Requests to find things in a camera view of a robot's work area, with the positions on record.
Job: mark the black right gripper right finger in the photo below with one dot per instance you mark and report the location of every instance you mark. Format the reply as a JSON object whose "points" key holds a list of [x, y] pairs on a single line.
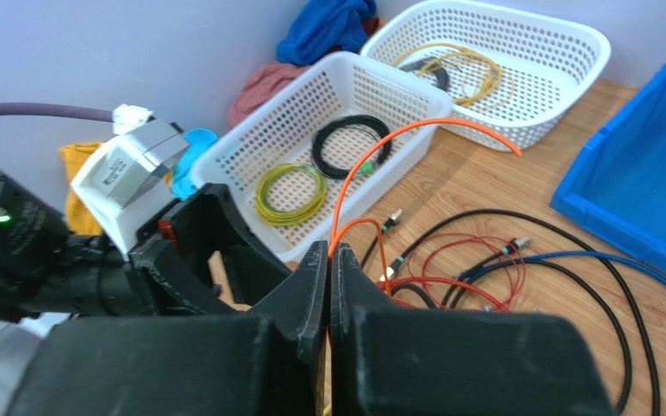
{"points": [[389, 360]]}

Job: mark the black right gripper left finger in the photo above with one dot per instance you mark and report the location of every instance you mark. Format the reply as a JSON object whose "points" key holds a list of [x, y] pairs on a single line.
{"points": [[267, 360]]}

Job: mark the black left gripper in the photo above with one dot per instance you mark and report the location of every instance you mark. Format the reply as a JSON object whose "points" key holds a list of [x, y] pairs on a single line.
{"points": [[169, 271]]}

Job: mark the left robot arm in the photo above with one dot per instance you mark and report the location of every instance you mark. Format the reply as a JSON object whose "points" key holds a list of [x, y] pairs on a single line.
{"points": [[44, 267]]}

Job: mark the cyan cloth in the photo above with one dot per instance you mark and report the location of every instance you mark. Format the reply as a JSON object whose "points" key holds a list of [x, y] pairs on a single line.
{"points": [[199, 141]]}

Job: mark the white rectangular basket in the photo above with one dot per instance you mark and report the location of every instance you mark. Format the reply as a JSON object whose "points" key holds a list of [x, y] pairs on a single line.
{"points": [[282, 131]]}

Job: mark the pink cloth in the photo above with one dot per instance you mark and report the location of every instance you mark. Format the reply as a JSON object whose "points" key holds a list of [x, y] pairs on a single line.
{"points": [[260, 87]]}

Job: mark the blue cloth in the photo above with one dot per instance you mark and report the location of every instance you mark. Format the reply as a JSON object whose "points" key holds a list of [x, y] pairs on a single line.
{"points": [[325, 25]]}

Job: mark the black coil in oval basket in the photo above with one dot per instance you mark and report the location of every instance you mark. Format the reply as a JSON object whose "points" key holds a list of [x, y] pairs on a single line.
{"points": [[429, 69]]}

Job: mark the blue divided bin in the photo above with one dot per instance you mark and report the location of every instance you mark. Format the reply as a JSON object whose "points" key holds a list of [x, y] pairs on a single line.
{"points": [[616, 186]]}

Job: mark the white oval basket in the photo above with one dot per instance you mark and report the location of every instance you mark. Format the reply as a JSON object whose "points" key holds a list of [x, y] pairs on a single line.
{"points": [[514, 72]]}

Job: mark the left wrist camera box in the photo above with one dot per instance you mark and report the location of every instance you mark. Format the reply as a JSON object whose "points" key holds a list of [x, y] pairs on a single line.
{"points": [[122, 184]]}

